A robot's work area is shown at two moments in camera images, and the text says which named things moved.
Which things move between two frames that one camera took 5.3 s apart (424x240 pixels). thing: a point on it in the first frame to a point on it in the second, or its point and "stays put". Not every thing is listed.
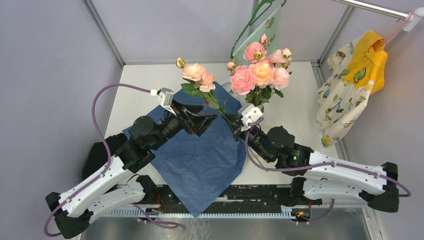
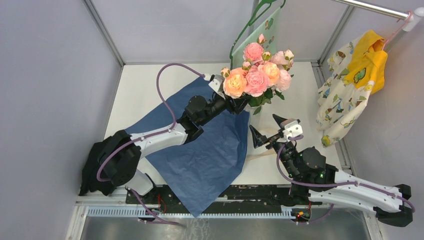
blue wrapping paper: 200,170 stays put
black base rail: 290,196 stays put
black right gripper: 233,120 to 257,139
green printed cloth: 271,28 stays put
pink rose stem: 203,83 to 235,82
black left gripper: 198,124 to 237,104
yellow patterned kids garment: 355,69 stays put
